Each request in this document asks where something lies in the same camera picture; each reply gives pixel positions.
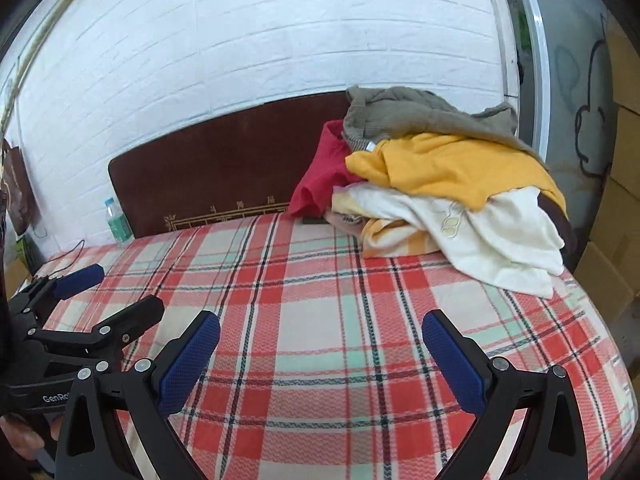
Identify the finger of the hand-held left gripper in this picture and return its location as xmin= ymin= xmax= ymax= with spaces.
xmin=27 ymin=295 xmax=166 ymax=366
xmin=9 ymin=263 xmax=106 ymax=321

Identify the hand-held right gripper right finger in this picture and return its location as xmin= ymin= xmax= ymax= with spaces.
xmin=421 ymin=310 xmax=588 ymax=480

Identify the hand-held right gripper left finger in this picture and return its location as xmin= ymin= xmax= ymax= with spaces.
xmin=54 ymin=310 xmax=222 ymax=480

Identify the yellow shirt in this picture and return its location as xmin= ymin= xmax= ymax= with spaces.
xmin=346 ymin=132 xmax=568 ymax=211

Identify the person's left hand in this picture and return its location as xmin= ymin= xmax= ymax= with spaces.
xmin=0 ymin=412 xmax=63 ymax=466

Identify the plastic water bottle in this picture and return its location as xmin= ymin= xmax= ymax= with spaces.
xmin=103 ymin=197 xmax=135 ymax=245

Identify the brown hanging bag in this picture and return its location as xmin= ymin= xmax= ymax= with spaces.
xmin=0 ymin=137 xmax=38 ymax=236

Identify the red plaid bed sheet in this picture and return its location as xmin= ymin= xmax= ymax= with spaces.
xmin=30 ymin=210 xmax=633 ymax=480

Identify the white garment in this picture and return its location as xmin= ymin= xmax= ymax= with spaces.
xmin=345 ymin=182 xmax=566 ymax=298

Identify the yellow white striped cloth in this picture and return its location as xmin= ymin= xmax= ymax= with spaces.
xmin=331 ymin=187 xmax=441 ymax=260

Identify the cardboard box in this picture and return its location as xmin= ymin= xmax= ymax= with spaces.
xmin=597 ymin=175 xmax=640 ymax=261
xmin=572 ymin=240 xmax=640 ymax=321

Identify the dark brown garment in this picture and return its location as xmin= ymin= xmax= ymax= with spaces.
xmin=537 ymin=195 xmax=576 ymax=266

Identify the dark brown headboard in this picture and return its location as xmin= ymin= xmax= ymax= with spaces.
xmin=108 ymin=91 xmax=351 ymax=241

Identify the red garment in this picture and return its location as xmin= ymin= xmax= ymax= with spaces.
xmin=289 ymin=121 xmax=366 ymax=220

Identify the grey knit sweater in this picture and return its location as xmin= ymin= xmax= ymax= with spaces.
xmin=342 ymin=85 xmax=548 ymax=166

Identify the thin black cable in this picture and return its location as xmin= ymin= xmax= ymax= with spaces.
xmin=30 ymin=240 xmax=86 ymax=281

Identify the yellowish wall cord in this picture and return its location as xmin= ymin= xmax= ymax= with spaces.
xmin=0 ymin=0 xmax=76 ymax=126

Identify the white door frame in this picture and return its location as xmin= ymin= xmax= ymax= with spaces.
xmin=507 ymin=0 xmax=551 ymax=161

